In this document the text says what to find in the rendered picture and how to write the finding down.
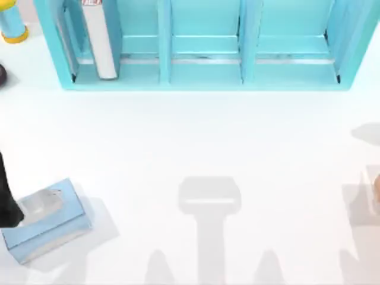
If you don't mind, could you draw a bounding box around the light blue tissue box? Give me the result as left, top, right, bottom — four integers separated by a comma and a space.
1, 178, 93, 265

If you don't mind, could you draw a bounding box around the blue and yellow trophy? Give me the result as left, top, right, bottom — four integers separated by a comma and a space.
0, 0, 30, 44

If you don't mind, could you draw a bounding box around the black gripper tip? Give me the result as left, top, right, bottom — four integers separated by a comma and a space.
0, 151, 25, 229

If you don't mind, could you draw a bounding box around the light blue rack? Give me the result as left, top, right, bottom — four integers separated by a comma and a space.
33, 0, 380, 91

